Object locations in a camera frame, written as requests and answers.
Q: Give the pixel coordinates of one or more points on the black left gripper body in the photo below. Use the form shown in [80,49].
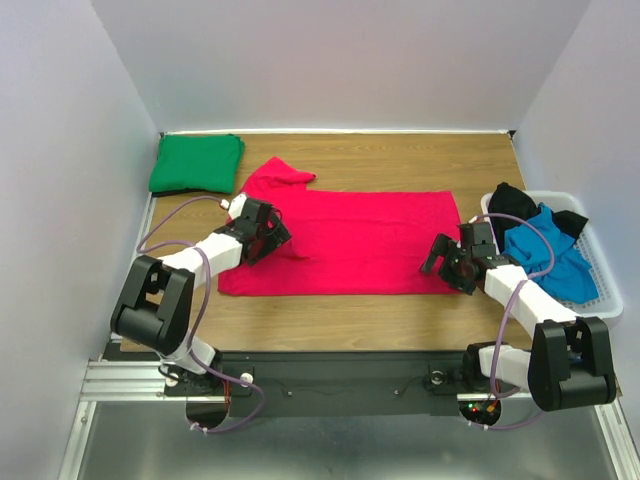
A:
[271,238]

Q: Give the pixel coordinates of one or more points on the aluminium frame rail left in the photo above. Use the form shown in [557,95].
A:
[107,381]

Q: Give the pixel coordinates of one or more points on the pink red t shirt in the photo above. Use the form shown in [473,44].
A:
[344,243]

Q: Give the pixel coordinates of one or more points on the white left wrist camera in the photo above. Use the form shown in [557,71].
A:
[235,206]

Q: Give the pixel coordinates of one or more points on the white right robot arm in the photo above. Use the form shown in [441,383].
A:
[569,364]

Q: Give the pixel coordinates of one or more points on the black t shirt in basket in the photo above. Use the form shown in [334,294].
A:
[510,200]

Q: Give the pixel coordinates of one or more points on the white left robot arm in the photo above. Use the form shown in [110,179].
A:
[154,308]

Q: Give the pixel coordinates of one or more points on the white plastic laundry basket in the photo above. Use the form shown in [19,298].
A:
[609,303]

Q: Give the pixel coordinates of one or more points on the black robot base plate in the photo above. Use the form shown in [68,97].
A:
[359,383]

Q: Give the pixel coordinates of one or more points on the aluminium frame rail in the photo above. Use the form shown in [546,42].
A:
[619,441]
[107,381]

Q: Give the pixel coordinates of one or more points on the folded green t shirt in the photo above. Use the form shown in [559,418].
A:
[196,163]

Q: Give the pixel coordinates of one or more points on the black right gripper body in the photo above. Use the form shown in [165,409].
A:
[445,258]

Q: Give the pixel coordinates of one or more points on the blue t shirt in basket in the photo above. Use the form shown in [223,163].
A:
[570,278]

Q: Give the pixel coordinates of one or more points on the aluminium frame rail right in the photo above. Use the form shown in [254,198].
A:
[619,441]

